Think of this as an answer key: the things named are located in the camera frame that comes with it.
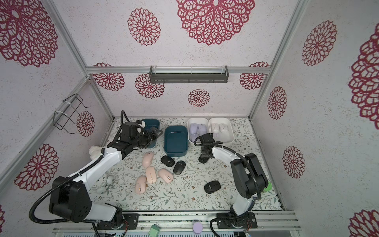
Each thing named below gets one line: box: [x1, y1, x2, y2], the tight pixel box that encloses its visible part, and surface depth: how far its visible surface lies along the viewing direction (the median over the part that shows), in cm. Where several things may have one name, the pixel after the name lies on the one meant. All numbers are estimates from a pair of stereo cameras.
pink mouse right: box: [157, 168, 174, 184], surface depth 89 cm
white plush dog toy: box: [88, 145, 102, 161], surface depth 96 cm
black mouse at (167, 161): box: [160, 155, 176, 167], surface depth 95 cm
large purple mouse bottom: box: [197, 123, 207, 135], surface depth 112 cm
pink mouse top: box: [141, 151, 155, 169], surface depth 97 cm
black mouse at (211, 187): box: [203, 180, 222, 194], surface depth 85 cm
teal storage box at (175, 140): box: [163, 125, 189, 158], surface depth 105 cm
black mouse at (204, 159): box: [198, 155, 210, 164], surface depth 96 cm
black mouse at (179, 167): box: [173, 160, 187, 175], surface depth 94 cm
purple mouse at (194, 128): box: [189, 122, 198, 134], surface depth 111 cm
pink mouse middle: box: [145, 166, 157, 184], surface depth 89 cm
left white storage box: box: [187, 117, 211, 145], surface depth 112 cm
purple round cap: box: [192, 221, 204, 235], surface depth 65 cm
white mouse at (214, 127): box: [211, 122, 220, 133], surface depth 112 cm
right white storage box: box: [208, 117, 235, 144], surface depth 112 cm
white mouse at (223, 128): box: [219, 122, 229, 133], surface depth 112 cm
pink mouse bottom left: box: [135, 175, 147, 195], surface depth 85 cm
